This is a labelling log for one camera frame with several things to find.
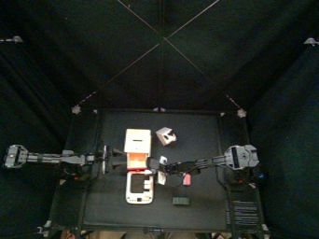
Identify orange toy drawer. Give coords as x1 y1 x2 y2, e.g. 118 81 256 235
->
126 151 151 172

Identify white open toy cube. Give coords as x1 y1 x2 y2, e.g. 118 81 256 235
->
155 126 180 147

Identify dark grey toy block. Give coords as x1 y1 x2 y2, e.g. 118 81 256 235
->
173 196 192 206

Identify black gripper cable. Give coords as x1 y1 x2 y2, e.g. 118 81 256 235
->
166 166 202 189

